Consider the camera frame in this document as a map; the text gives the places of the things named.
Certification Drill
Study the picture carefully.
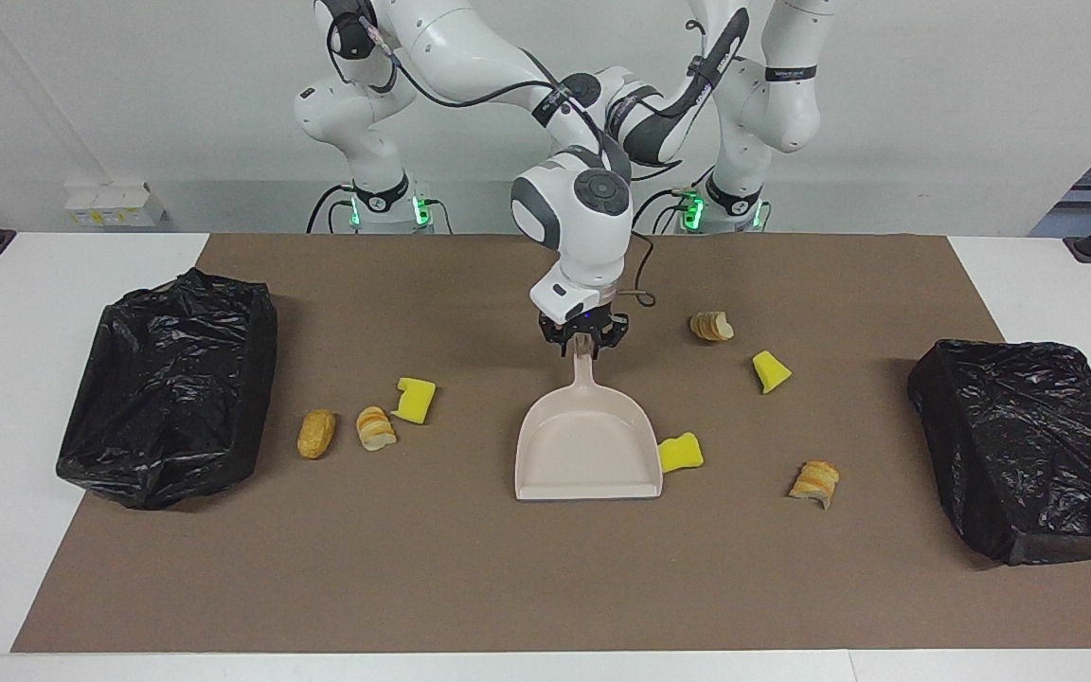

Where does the orange striped bread roll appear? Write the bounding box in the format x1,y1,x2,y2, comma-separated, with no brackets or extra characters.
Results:
788,460,841,511
356,405,398,453

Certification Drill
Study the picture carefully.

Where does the beige plastic dustpan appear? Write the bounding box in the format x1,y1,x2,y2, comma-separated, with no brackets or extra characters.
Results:
514,352,665,502

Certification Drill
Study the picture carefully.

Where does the white wall box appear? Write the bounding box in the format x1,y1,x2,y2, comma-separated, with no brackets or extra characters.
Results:
64,182,169,227

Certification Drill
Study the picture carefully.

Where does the black base cable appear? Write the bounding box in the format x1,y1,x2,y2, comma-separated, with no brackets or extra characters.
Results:
634,188,689,234
306,183,357,235

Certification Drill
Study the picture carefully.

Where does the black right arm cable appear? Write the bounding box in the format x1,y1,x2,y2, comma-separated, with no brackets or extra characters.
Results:
323,9,655,309

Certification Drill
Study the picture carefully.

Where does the brown paper table mat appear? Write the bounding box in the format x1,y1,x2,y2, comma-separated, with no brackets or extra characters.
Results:
10,233,1091,655

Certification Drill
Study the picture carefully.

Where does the pale striped bread roll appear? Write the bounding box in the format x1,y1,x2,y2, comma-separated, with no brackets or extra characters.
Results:
689,311,736,343

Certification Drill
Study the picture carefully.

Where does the black bag lined bin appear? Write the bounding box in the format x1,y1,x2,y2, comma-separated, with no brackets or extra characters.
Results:
55,267,279,512
906,339,1091,567

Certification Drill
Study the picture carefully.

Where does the yellow sponge piece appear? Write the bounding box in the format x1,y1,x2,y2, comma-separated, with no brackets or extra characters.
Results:
656,432,706,475
752,350,793,395
390,377,438,424

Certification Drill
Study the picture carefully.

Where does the brown oval bun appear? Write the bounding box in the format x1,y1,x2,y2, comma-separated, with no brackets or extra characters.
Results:
296,408,337,460

